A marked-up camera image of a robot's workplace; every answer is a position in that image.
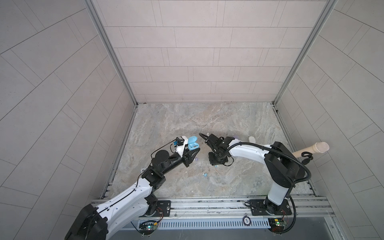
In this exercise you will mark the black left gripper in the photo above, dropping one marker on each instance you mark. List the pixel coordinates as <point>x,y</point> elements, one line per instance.
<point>186,160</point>

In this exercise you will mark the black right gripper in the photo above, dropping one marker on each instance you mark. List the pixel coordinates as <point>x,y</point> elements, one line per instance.
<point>213,163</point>

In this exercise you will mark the light blue earbud charging case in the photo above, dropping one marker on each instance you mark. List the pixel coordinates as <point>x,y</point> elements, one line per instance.
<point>192,143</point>

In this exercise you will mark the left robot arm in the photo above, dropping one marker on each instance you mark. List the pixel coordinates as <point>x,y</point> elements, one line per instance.
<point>106,219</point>

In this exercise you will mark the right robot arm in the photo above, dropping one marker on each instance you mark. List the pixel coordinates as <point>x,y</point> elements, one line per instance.
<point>285,170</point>

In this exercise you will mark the white earbud charging case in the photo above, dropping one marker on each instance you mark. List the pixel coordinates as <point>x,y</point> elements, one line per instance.
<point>252,139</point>

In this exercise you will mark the left green circuit board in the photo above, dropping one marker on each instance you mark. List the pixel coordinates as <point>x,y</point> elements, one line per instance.
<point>148,227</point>

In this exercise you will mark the green circuit board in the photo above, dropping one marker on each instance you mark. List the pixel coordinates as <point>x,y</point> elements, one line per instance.
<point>276,225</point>
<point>148,227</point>

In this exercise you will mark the right green circuit board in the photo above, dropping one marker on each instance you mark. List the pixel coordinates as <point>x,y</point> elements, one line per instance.
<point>276,225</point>

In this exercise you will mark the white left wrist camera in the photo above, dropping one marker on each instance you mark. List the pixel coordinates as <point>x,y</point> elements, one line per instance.
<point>180,143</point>

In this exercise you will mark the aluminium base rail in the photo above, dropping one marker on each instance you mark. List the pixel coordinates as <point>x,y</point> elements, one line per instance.
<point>226,207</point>

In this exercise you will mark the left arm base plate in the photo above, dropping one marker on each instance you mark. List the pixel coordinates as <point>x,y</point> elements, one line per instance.
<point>159,208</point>

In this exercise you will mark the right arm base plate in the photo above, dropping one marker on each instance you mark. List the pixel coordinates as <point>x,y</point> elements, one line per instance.
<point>260,208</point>

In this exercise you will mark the beige wooden handle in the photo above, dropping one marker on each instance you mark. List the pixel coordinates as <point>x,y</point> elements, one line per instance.
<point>317,148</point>

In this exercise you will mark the aluminium corner frame post left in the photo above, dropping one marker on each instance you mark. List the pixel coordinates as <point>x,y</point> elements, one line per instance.
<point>110,50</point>

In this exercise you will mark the aluminium corner frame post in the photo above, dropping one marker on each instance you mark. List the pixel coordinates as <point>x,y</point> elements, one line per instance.
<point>110,50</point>
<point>327,10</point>

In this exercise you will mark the aluminium corner frame post right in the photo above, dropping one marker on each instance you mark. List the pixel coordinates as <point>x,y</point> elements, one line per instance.
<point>327,10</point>

